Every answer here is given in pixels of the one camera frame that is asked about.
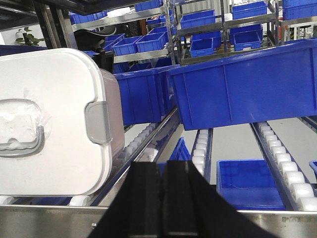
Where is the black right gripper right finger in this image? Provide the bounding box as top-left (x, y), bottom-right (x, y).
top-left (162, 160), bottom-right (272, 238)

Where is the blue bin on lower level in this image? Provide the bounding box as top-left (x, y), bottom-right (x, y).
top-left (216, 159), bottom-right (285, 210)

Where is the white roller track middle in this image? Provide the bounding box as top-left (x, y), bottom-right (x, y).
top-left (191, 128), bottom-right (213, 183)

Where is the white lidded storage bin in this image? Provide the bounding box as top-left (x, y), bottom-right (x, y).
top-left (0, 48), bottom-right (124, 197)

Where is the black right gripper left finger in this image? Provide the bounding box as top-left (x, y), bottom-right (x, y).
top-left (89, 162), bottom-right (160, 238)

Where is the large blue bin on rollers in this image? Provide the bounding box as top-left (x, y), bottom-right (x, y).
top-left (167, 39), bottom-right (317, 130)

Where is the white roller track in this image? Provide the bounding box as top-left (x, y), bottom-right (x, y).
top-left (191, 128), bottom-right (213, 183)
top-left (250, 121), bottom-right (317, 212)

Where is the white roller track right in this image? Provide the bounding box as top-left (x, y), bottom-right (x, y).
top-left (250, 121), bottom-right (317, 212)

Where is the steel shelf front rail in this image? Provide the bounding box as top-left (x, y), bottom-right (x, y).
top-left (0, 205), bottom-right (317, 238)

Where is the blue bin beside white bin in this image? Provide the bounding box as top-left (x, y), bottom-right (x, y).
top-left (114, 64), bottom-right (179, 125)

